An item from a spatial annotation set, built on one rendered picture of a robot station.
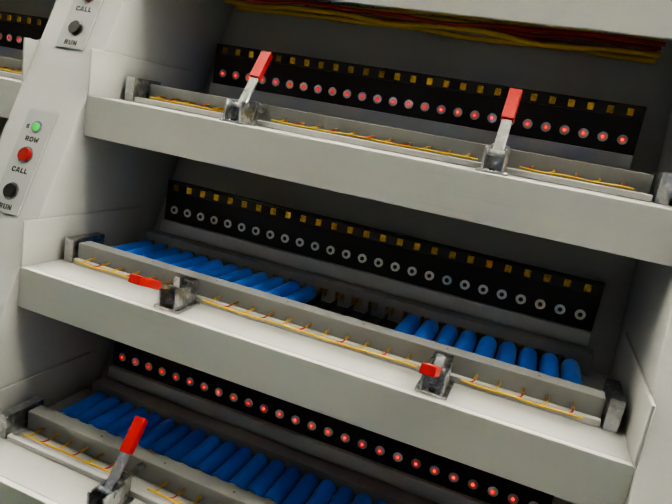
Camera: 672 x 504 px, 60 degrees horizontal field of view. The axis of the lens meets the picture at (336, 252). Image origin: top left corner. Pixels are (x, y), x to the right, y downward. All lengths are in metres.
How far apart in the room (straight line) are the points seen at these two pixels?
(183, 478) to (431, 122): 0.49
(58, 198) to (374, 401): 0.42
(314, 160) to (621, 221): 0.28
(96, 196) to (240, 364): 0.31
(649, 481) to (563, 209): 0.22
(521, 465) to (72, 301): 0.46
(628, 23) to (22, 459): 0.73
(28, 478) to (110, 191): 0.33
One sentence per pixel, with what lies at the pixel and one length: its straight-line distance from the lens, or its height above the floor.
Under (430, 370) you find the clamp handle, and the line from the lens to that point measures 0.45.
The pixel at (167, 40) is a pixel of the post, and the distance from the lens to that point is 0.83.
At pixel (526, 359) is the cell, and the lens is 0.59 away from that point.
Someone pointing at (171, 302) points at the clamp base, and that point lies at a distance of 0.61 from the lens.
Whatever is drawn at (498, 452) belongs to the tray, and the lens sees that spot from 0.51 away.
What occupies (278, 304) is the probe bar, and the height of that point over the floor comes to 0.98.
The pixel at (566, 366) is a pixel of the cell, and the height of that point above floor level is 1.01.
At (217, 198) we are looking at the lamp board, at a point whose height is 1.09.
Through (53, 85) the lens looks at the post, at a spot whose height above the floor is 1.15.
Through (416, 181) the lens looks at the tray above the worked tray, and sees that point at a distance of 0.54.
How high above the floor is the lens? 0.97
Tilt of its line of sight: 8 degrees up
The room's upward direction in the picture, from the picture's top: 17 degrees clockwise
